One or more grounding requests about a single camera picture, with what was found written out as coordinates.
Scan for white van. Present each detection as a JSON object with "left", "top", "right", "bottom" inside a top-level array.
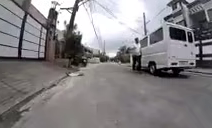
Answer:
[{"left": 139, "top": 21, "right": 198, "bottom": 76}]

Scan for gate pillar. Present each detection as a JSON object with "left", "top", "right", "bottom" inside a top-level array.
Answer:
[{"left": 44, "top": 7, "right": 59, "bottom": 62}]

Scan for white fence with dark posts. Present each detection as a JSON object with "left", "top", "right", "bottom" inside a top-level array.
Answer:
[{"left": 194, "top": 38, "right": 212, "bottom": 69}]

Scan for grey concrete road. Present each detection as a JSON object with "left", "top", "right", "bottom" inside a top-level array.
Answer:
[{"left": 10, "top": 62, "right": 212, "bottom": 128}]

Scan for person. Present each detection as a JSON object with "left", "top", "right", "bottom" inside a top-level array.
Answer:
[{"left": 131, "top": 36, "right": 142, "bottom": 71}]

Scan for grey concrete pavement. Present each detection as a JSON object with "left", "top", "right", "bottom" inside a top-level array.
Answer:
[{"left": 0, "top": 59, "right": 75, "bottom": 128}]

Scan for overhead wires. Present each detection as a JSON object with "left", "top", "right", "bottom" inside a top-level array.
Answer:
[{"left": 81, "top": 0, "right": 172, "bottom": 51}]

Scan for multi-storey house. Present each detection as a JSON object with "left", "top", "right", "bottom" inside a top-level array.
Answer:
[{"left": 163, "top": 0, "right": 212, "bottom": 43}]

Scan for leaning utility pole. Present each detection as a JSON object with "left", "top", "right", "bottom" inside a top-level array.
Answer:
[{"left": 59, "top": 0, "right": 82, "bottom": 36}]

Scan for white panelled wall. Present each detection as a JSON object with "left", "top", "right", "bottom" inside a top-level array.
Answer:
[{"left": 0, "top": 0, "right": 50, "bottom": 60}]

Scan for dark green bush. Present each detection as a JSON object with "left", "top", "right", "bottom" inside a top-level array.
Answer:
[{"left": 63, "top": 30, "right": 85, "bottom": 66}]

